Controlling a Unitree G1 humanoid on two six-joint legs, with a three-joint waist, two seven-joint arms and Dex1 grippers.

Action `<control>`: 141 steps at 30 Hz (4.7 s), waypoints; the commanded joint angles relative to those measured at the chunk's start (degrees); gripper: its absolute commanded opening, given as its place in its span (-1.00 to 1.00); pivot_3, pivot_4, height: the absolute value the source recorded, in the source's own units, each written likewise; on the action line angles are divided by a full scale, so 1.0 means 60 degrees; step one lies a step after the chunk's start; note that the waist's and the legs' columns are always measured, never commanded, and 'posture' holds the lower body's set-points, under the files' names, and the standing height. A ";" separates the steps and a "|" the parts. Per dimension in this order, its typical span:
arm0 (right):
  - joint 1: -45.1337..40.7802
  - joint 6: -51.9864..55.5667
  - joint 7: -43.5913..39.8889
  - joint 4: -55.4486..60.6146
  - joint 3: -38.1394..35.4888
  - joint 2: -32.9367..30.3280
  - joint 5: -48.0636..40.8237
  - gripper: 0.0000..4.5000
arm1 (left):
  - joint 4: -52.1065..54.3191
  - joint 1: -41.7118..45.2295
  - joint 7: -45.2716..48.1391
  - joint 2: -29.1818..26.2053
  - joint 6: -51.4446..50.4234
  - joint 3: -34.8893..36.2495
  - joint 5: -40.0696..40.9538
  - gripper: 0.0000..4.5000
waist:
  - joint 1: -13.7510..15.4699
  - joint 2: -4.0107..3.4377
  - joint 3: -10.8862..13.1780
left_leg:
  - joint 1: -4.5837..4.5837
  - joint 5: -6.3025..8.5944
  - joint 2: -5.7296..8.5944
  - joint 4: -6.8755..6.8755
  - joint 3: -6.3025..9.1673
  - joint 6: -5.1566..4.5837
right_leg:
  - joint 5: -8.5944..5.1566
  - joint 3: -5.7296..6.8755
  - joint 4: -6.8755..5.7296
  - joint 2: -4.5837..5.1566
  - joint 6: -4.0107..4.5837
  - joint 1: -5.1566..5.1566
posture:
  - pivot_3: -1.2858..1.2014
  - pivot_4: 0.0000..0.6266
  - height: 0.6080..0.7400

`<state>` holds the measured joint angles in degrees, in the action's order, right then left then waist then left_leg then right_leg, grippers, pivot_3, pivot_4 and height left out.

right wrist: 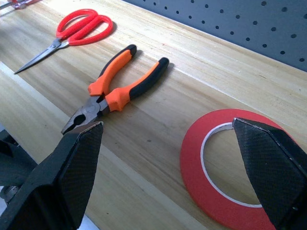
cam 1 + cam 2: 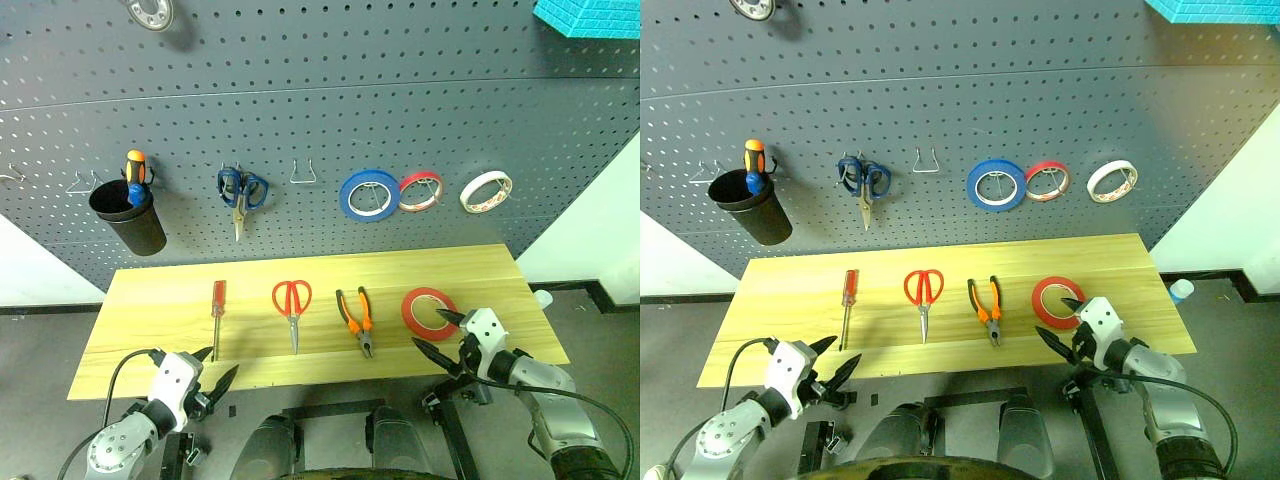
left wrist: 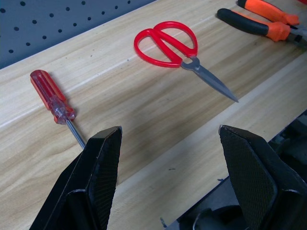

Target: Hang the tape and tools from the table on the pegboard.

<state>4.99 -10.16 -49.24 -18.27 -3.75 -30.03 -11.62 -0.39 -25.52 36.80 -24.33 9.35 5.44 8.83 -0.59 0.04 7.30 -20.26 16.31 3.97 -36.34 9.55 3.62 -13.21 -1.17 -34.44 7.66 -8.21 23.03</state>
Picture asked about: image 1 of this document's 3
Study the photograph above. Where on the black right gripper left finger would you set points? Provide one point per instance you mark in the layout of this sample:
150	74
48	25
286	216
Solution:
60	177

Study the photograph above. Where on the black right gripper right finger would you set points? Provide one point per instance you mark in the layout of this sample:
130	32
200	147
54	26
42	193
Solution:
275	167

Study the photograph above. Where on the grey pegboard panel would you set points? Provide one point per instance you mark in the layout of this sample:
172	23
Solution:
239	24

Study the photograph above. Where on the red tape roll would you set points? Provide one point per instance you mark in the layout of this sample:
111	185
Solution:
199	182

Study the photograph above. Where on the orange and black pliers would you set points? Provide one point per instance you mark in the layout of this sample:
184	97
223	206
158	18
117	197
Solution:
120	95

